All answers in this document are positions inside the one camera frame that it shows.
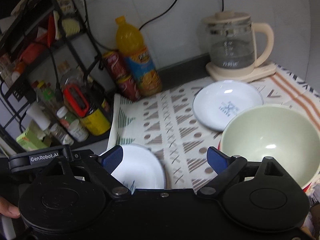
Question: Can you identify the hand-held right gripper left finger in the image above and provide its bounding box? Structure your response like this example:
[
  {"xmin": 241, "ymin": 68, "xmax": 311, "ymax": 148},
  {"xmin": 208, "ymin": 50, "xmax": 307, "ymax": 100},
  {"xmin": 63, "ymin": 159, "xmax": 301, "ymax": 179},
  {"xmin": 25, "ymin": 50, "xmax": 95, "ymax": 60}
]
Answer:
[{"xmin": 32, "ymin": 145, "xmax": 131, "ymax": 200}]

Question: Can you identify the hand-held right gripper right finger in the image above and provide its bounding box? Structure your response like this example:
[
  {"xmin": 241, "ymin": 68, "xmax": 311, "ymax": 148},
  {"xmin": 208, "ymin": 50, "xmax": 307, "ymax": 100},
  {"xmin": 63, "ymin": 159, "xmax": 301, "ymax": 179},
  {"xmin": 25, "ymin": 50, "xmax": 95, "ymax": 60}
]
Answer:
[{"xmin": 196, "ymin": 147, "xmax": 298, "ymax": 198}]

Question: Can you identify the deep white script-print plate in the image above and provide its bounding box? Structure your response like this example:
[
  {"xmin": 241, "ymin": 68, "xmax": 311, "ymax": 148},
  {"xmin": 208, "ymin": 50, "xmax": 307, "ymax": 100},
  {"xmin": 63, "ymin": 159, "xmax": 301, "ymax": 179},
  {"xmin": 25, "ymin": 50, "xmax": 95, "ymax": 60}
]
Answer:
[{"xmin": 99, "ymin": 144, "xmax": 166, "ymax": 189}]

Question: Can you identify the pale green bowl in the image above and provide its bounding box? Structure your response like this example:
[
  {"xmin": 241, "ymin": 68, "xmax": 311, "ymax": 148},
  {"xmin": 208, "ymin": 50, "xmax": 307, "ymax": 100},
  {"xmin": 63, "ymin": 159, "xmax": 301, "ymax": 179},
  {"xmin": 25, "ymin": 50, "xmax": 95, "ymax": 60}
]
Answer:
[{"xmin": 220, "ymin": 104, "xmax": 320, "ymax": 189}]

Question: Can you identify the small white cross-print plate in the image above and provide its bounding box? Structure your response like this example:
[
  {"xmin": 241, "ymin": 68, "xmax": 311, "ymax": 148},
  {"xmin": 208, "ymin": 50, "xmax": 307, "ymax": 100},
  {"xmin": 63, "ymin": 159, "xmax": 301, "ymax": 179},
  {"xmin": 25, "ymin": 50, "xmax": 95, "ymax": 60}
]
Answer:
[{"xmin": 192, "ymin": 79, "xmax": 264, "ymax": 132}]

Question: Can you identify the person's left hand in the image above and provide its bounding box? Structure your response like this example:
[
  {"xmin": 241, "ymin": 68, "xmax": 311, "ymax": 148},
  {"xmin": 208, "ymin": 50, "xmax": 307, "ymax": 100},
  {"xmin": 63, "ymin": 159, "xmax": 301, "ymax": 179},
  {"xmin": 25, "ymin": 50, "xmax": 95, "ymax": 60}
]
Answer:
[{"xmin": 0, "ymin": 196, "xmax": 21, "ymax": 218}]

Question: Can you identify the green cardboard box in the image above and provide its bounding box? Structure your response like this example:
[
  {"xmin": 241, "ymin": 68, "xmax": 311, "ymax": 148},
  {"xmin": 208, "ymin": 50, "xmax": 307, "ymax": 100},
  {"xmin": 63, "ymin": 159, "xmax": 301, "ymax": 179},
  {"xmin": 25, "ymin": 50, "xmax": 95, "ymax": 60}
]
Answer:
[{"xmin": 16, "ymin": 121, "xmax": 52, "ymax": 152}]

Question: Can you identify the clear spice shaker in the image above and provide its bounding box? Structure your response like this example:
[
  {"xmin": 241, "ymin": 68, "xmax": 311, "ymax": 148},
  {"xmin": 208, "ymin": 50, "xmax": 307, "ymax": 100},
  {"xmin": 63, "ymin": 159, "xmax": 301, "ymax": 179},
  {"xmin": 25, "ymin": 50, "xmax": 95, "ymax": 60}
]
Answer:
[{"xmin": 50, "ymin": 122, "xmax": 75, "ymax": 145}]

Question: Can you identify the white plastic jar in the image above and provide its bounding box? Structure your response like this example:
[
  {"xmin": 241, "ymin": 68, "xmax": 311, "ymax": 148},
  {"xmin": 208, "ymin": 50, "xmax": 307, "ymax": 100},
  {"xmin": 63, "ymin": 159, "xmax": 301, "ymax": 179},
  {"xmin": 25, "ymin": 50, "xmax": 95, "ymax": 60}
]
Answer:
[{"xmin": 67, "ymin": 119, "xmax": 89, "ymax": 142}]

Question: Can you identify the white-top oil dispenser bottle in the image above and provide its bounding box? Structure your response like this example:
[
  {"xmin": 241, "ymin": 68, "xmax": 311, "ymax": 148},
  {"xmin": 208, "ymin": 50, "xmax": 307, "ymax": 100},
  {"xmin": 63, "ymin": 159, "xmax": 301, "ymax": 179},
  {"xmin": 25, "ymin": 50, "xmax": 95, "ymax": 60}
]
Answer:
[{"xmin": 26, "ymin": 102, "xmax": 52, "ymax": 132}]

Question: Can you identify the white-cap green jar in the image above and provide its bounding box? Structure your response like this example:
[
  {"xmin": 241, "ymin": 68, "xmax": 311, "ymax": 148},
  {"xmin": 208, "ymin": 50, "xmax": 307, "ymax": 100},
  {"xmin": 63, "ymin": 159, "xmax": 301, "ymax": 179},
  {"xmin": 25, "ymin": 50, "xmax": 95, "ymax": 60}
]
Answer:
[{"xmin": 56, "ymin": 106, "xmax": 78, "ymax": 128}]

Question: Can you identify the patterned fringed table mat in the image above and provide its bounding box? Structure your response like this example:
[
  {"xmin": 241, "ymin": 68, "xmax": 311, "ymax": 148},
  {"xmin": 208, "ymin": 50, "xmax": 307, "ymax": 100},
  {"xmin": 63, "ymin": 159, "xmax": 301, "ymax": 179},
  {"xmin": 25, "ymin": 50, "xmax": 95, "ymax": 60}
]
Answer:
[{"xmin": 107, "ymin": 64, "xmax": 320, "ymax": 203}]

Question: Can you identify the yellow-cap green-label sauce bottle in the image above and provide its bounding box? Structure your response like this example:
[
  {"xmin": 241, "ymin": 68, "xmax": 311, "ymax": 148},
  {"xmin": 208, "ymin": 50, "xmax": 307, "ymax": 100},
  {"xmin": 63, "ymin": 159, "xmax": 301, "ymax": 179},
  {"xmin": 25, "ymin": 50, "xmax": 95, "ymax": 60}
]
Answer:
[{"xmin": 37, "ymin": 80, "xmax": 59, "ymax": 108}]

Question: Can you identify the red drink can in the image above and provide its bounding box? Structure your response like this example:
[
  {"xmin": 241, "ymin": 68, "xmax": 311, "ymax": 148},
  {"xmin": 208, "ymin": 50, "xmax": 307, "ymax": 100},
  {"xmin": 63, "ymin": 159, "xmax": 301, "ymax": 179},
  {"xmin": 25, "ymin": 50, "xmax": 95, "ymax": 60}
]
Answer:
[
  {"xmin": 102, "ymin": 51, "xmax": 130, "ymax": 79},
  {"xmin": 116, "ymin": 74, "xmax": 142, "ymax": 102}
]

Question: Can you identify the black metal shelf rack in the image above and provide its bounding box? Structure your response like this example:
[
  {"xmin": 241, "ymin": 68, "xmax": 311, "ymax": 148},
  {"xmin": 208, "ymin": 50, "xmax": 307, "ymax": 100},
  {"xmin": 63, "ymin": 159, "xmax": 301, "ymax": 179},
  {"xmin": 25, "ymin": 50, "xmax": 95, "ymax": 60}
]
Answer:
[{"xmin": 0, "ymin": 0, "xmax": 118, "ymax": 155}]

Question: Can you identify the orange and white bottle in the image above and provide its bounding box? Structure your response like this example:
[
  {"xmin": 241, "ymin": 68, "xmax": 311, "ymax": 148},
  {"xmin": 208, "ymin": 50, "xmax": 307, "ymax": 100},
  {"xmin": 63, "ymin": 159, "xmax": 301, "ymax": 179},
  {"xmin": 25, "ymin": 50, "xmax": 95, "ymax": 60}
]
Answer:
[{"xmin": 11, "ymin": 61, "xmax": 27, "ymax": 81}]

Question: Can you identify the orange juice bottle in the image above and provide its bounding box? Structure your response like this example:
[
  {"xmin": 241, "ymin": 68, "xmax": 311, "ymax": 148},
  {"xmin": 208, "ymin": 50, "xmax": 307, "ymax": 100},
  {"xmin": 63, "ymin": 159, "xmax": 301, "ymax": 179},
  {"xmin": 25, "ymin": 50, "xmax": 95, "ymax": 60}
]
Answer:
[{"xmin": 115, "ymin": 16, "xmax": 163, "ymax": 97}]

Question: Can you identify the cream kettle base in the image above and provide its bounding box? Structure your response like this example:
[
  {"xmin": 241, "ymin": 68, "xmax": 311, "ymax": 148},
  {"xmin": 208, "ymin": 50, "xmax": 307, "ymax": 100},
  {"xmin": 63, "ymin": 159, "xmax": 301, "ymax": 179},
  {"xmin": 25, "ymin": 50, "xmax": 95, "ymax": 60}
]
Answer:
[{"xmin": 205, "ymin": 60, "xmax": 277, "ymax": 82}]

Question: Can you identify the glass electric kettle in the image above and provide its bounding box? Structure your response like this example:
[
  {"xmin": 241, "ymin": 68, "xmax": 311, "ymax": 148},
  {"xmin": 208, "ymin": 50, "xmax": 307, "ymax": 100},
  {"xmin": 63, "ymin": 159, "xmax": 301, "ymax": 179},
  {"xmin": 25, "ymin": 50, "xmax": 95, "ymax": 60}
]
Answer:
[{"xmin": 202, "ymin": 10, "xmax": 275, "ymax": 72}]

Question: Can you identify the pale yellow packet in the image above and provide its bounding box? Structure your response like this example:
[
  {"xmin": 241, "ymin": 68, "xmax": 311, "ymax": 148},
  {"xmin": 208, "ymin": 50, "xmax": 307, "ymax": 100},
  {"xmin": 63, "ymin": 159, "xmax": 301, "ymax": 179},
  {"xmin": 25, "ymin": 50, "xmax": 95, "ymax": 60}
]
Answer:
[{"xmin": 61, "ymin": 17, "xmax": 82, "ymax": 34}]

